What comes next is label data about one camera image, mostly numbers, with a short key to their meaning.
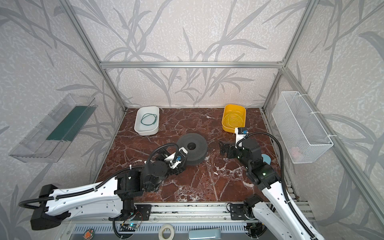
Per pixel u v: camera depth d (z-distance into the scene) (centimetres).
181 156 53
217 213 75
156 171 46
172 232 68
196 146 91
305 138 60
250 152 50
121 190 46
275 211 46
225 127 102
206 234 70
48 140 64
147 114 116
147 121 113
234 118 112
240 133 62
